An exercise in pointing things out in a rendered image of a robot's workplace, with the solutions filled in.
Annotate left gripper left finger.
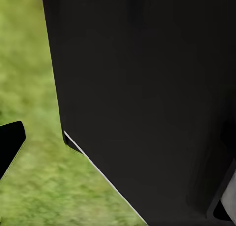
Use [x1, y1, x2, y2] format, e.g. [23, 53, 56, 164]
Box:
[0, 121, 26, 180]

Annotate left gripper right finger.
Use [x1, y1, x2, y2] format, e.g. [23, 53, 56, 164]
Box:
[220, 121, 236, 160]

